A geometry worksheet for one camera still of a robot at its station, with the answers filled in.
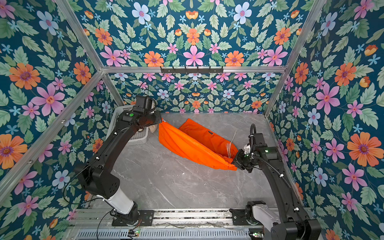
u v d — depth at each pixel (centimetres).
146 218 74
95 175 42
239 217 73
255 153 53
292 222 38
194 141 77
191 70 92
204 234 77
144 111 60
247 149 72
